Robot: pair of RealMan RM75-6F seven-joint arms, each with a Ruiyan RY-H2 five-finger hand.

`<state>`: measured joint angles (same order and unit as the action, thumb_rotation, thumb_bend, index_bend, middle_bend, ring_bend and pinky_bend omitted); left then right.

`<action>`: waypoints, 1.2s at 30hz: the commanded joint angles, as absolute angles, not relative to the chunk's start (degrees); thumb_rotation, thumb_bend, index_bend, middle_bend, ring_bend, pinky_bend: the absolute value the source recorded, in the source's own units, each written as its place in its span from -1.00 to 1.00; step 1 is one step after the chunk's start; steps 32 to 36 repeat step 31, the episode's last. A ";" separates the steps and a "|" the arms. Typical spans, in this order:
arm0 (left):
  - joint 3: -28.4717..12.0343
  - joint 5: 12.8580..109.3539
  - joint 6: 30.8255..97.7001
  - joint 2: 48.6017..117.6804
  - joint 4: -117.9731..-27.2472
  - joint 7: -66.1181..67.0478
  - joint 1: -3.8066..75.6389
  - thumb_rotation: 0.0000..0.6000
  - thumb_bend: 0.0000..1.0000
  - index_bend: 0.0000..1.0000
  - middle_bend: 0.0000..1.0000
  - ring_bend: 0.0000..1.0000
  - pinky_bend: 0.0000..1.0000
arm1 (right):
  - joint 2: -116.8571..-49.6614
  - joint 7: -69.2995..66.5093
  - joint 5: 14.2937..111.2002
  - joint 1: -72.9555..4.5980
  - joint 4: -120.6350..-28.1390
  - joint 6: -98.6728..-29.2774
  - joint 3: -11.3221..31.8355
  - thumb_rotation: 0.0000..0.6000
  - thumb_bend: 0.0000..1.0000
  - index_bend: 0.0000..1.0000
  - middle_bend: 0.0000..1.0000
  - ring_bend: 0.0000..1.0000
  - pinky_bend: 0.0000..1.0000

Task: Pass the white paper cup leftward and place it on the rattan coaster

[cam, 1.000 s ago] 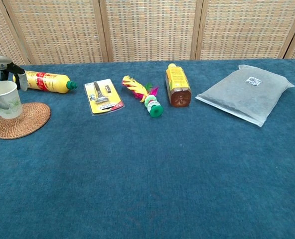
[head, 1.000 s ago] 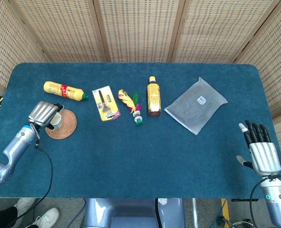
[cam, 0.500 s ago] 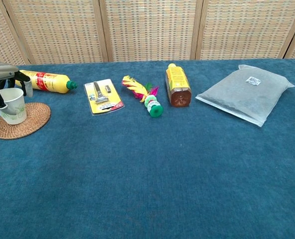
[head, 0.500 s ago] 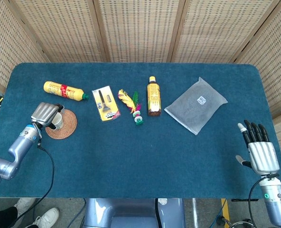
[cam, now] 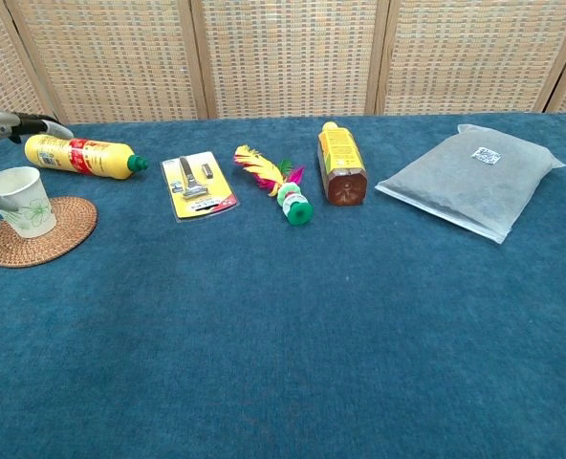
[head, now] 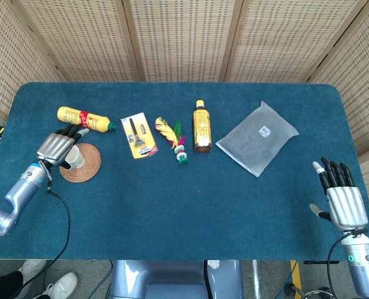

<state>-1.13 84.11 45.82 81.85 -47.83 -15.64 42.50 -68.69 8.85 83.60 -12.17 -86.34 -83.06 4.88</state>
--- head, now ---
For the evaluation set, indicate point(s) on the black trouser leg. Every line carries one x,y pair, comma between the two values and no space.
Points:
3,285

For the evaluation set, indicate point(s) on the grey plastic pouch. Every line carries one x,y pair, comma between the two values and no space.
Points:
256,140

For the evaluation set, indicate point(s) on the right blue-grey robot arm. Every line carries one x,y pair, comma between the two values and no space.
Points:
362,268

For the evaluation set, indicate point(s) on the colourful feather shuttlecock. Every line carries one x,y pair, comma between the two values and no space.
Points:
169,132

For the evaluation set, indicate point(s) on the yellow bottle green cap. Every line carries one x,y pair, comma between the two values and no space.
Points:
75,116

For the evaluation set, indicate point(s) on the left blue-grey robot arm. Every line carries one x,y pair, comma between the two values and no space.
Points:
19,193

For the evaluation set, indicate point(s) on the amber bottle yellow cap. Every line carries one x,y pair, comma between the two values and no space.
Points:
202,127

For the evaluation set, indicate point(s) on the bamboo folding screen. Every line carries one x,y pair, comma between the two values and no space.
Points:
184,37

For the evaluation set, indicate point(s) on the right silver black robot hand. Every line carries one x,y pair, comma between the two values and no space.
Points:
346,205

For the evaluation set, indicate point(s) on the razor in yellow blister pack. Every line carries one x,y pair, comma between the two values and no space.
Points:
139,137

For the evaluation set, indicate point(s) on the white paper cup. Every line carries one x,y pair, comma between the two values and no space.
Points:
77,157

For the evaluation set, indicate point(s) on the white sneaker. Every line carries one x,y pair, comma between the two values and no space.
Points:
31,268
61,286

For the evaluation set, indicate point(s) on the blue table cloth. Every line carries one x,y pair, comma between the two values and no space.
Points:
187,211

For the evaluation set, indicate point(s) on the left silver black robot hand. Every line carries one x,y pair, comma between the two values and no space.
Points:
55,148

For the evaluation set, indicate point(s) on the blue-grey robot torso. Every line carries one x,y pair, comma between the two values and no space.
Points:
172,280

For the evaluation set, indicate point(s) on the round woven brown coaster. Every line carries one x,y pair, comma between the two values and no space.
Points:
91,168

